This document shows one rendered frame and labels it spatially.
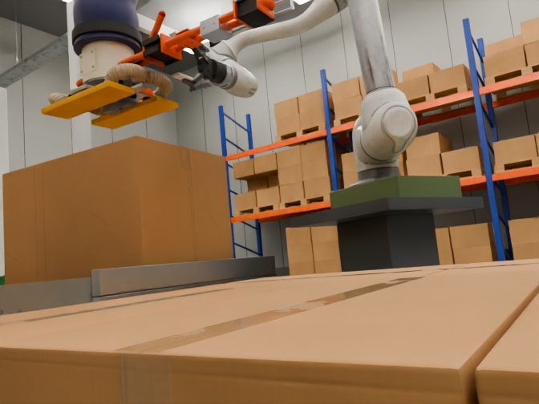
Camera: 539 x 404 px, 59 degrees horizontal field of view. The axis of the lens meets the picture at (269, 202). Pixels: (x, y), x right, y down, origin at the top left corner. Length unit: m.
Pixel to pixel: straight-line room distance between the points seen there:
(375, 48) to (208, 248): 0.86
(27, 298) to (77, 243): 0.20
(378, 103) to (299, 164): 8.11
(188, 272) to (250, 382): 1.04
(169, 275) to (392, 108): 0.85
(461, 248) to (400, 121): 6.87
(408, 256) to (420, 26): 9.17
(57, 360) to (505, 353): 0.31
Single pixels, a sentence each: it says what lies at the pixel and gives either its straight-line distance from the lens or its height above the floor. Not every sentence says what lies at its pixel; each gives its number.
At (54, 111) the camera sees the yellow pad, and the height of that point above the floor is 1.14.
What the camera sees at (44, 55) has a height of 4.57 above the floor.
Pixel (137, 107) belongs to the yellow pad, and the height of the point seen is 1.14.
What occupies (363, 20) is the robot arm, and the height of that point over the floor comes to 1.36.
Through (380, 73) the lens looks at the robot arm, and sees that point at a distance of 1.67.
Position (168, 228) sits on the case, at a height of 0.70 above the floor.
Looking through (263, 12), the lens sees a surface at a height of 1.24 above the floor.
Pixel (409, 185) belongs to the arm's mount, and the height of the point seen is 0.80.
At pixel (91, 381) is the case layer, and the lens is 0.38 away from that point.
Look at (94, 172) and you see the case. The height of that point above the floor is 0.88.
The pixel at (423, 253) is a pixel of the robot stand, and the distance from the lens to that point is 1.76.
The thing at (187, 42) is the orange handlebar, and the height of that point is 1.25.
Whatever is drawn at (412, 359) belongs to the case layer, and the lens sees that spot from 0.24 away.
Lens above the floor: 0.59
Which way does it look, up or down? 7 degrees up
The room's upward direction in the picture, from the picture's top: 5 degrees counter-clockwise
